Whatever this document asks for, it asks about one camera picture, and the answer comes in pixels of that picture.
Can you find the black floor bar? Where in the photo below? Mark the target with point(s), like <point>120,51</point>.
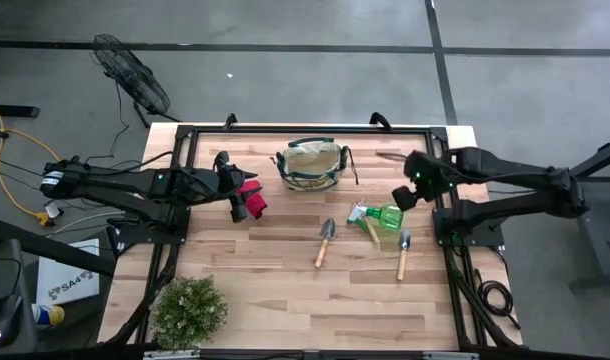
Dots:
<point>15,111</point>

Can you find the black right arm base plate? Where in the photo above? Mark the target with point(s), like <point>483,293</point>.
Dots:
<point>480,239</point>

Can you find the yellow blue bottle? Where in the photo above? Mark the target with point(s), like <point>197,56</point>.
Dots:
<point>55,316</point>

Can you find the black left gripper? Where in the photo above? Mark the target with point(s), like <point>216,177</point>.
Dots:
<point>227,180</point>

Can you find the black floor fan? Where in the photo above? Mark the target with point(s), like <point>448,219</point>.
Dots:
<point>132,75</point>

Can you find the black table clamp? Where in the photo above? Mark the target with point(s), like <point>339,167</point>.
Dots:
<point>381,120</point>
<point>230,121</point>

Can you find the green spray bottle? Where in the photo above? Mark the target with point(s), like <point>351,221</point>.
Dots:
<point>387,216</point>

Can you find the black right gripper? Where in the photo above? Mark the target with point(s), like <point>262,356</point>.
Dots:
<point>420,175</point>

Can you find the black metal stand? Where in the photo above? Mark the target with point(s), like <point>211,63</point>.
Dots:
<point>600,160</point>

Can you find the silver metal bracket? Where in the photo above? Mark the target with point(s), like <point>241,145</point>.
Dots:
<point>450,356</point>
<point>170,355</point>

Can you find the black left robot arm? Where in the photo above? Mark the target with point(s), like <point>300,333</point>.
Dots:
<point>125,182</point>

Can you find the green artificial bush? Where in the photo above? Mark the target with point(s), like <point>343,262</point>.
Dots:
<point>187,312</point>

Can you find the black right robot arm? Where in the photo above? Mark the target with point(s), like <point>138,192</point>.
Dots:
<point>510,172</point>

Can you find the white cardboard box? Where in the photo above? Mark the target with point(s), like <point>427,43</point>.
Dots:
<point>67,275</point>

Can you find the small power adapter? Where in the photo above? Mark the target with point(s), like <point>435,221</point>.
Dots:
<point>52,212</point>

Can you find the black computer mouse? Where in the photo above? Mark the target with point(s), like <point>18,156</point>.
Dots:
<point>7,315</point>

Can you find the black desk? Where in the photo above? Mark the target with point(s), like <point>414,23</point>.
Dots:
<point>15,265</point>

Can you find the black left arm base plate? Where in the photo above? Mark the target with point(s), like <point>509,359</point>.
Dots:
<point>135,235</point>

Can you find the beige green gardening bag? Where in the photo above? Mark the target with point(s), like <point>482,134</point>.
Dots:
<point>312,160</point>

